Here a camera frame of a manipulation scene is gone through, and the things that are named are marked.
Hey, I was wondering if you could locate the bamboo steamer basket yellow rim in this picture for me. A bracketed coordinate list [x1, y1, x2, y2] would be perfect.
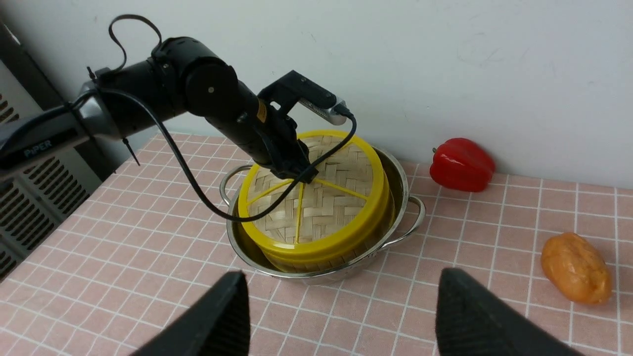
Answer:
[244, 183, 394, 273]

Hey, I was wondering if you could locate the woven bamboo steamer lid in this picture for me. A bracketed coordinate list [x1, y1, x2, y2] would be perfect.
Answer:
[242, 136, 394, 272]

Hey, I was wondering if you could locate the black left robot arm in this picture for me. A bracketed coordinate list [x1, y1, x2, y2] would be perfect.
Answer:
[1, 38, 346, 356]

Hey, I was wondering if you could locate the orange brown potato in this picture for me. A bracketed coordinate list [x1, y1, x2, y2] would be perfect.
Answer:
[540, 233, 613, 306]

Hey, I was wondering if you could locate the stainless steel pot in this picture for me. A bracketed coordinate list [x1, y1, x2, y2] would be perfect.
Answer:
[226, 146, 426, 286]

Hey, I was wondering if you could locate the red bell pepper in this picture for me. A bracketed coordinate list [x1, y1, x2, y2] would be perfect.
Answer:
[429, 138, 497, 192]

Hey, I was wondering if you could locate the grey vented cabinet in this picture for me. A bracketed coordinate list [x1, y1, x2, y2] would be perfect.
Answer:
[0, 23, 112, 279]

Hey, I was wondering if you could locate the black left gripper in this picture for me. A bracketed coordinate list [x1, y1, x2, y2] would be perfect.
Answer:
[213, 96, 318, 183]

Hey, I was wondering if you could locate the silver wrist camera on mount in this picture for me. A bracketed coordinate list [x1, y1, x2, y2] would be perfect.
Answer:
[257, 70, 349, 126]

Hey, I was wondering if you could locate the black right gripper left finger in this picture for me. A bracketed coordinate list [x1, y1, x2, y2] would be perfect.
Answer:
[133, 271, 251, 356]

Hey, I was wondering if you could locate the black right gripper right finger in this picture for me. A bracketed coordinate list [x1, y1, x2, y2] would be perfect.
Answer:
[435, 267, 580, 356]

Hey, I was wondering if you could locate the black camera cable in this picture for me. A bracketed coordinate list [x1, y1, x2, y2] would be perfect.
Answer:
[96, 14, 358, 223]

